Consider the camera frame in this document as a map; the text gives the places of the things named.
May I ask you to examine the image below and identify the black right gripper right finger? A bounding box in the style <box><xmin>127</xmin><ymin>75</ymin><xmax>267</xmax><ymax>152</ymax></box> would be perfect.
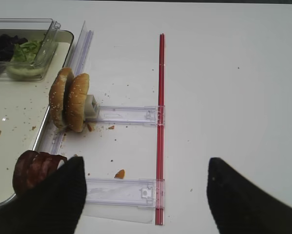
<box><xmin>206</xmin><ymin>157</ymin><xmax>292</xmax><ymax>234</ymax></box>

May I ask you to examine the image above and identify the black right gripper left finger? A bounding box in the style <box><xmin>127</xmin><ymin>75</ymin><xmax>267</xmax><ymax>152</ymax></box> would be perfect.
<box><xmin>0</xmin><ymin>156</ymin><xmax>87</xmax><ymax>234</ymax></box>

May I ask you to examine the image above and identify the brown meat patty stack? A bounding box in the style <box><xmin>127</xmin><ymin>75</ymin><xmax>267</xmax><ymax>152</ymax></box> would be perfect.
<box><xmin>12</xmin><ymin>150</ymin><xmax>67</xmax><ymax>197</ymax></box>

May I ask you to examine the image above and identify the shredded green lettuce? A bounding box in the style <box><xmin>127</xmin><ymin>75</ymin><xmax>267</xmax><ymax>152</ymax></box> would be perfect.
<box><xmin>11</xmin><ymin>40</ymin><xmax>42</xmax><ymax>63</ymax></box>

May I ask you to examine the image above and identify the white pusher block right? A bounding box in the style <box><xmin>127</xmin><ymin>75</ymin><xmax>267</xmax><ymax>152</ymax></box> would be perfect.
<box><xmin>84</xmin><ymin>95</ymin><xmax>99</xmax><ymax>119</ymax></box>

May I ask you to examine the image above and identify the metal serving tray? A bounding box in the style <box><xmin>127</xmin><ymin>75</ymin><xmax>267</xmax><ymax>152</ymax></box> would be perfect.
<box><xmin>0</xmin><ymin>30</ymin><xmax>74</xmax><ymax>206</ymax></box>

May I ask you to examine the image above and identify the sesame bun top, outer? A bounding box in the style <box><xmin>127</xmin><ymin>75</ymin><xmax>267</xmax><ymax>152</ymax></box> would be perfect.
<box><xmin>49</xmin><ymin>67</ymin><xmax>74</xmax><ymax>129</ymax></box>

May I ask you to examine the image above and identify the sesame bun ,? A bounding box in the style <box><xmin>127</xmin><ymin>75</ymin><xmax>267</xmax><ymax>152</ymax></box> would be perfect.
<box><xmin>65</xmin><ymin>73</ymin><xmax>89</xmax><ymax>133</ymax></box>
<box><xmin>49</xmin><ymin>67</ymin><xmax>74</xmax><ymax>129</ymax></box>

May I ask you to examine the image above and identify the sesame bun top, inner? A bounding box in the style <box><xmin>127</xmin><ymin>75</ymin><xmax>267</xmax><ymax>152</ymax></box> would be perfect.
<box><xmin>65</xmin><ymin>73</ymin><xmax>89</xmax><ymax>133</ymax></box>

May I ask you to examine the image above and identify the clear plastic container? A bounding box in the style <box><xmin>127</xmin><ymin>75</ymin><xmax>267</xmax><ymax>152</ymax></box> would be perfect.
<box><xmin>0</xmin><ymin>19</ymin><xmax>61</xmax><ymax>81</ymax></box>

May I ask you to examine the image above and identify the shredded purple cabbage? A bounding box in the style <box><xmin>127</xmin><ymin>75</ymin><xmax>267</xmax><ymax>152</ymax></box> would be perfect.
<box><xmin>0</xmin><ymin>34</ymin><xmax>28</xmax><ymax>61</ymax></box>

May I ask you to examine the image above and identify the clear right lower divider rail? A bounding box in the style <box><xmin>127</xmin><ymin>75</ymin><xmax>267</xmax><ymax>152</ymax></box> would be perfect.
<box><xmin>86</xmin><ymin>178</ymin><xmax>165</xmax><ymax>209</ymax></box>

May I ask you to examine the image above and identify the clear divider rail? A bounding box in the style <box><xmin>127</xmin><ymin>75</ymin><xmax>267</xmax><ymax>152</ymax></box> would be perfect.
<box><xmin>86</xmin><ymin>178</ymin><xmax>165</xmax><ymax>209</ymax></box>
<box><xmin>85</xmin><ymin>106</ymin><xmax>165</xmax><ymax>126</ymax></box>

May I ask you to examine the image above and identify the right red rail strip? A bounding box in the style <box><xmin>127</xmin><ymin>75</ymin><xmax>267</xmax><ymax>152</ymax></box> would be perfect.
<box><xmin>155</xmin><ymin>33</ymin><xmax>166</xmax><ymax>226</ymax></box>

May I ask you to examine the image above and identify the clear right upper divider rail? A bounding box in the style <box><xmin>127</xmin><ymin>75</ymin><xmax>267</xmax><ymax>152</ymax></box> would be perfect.
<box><xmin>85</xmin><ymin>106</ymin><xmax>165</xmax><ymax>126</ymax></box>

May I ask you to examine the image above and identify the clear right long rail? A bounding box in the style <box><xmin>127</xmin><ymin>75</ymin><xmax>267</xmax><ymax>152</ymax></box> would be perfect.
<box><xmin>35</xmin><ymin>20</ymin><xmax>95</xmax><ymax>156</ymax></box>

